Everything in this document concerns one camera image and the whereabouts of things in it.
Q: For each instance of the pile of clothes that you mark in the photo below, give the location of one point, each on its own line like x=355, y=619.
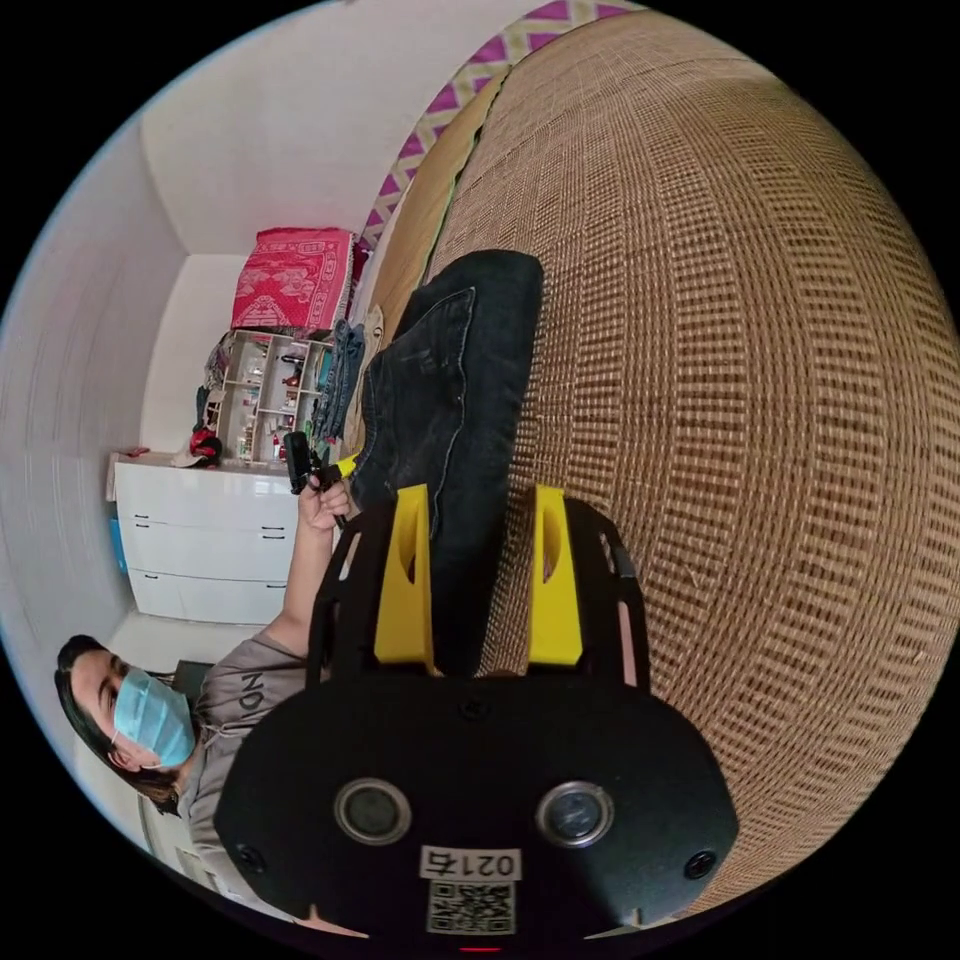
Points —
x=341, y=382

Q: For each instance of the white shelf with small items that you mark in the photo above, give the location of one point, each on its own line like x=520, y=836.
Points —
x=274, y=394

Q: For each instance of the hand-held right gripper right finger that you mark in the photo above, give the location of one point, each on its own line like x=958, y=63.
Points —
x=553, y=622

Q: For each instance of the black jeans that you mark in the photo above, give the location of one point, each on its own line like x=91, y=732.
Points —
x=442, y=390

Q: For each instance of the white drawer cupboard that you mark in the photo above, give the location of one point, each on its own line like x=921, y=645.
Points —
x=210, y=540

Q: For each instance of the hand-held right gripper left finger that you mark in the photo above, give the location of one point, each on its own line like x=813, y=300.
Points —
x=405, y=615

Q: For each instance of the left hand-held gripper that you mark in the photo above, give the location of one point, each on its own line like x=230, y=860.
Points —
x=328, y=475

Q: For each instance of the person's body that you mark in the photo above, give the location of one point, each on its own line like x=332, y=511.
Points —
x=225, y=712

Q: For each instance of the person's left forearm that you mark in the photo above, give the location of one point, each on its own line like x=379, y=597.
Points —
x=304, y=585

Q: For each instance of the red patterned folded blanket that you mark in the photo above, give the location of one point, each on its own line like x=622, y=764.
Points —
x=289, y=277

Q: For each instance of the person's left hand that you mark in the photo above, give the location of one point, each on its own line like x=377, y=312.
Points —
x=322, y=510

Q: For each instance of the bed with woven mat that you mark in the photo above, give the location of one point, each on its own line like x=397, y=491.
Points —
x=712, y=450

